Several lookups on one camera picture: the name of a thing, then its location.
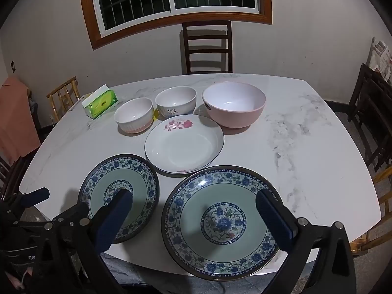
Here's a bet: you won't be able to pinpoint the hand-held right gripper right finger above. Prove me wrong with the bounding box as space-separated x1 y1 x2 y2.
256 189 357 294

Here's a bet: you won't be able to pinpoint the small blue floral plate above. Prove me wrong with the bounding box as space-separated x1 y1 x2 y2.
77 154 160 244

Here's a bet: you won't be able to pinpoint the green tissue box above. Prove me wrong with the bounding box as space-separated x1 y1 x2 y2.
82 85 118 119

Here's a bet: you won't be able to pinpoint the person's grey pants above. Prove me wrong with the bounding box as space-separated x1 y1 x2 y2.
101 251 196 294

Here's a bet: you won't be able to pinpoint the large pink bowl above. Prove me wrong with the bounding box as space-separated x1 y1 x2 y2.
202 81 266 129

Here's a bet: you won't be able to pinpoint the stack of newspapers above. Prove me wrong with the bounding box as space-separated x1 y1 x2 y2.
369 37 392 80

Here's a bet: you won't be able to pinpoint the dark wooden chairs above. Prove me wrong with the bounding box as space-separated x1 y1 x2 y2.
347 64 392 172

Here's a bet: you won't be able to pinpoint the wooden framed barred window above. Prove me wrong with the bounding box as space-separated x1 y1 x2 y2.
78 0 272 50

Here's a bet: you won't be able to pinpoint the white bowl blue band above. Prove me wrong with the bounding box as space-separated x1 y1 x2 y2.
155 86 197 119

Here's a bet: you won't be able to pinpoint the pink cloth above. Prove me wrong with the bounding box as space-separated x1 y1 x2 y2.
0 76 41 163

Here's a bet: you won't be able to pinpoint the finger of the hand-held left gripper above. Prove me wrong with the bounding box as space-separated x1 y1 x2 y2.
0 188 50 218

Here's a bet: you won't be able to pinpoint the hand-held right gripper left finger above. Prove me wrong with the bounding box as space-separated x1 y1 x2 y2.
40 189 133 294

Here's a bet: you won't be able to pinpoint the bamboo chair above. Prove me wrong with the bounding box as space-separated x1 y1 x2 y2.
47 76 81 120
349 165 392 256

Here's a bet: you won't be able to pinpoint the dark wooden slat-back chair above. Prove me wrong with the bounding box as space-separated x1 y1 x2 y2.
182 20 233 74

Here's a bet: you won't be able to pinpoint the large blue floral plate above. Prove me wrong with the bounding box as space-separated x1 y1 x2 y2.
161 165 284 281

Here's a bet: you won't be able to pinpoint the white plate with pink flowers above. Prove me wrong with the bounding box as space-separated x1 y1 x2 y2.
145 114 225 174

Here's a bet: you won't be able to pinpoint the white ribbed bowl pink base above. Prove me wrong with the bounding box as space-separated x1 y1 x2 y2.
114 97 154 134

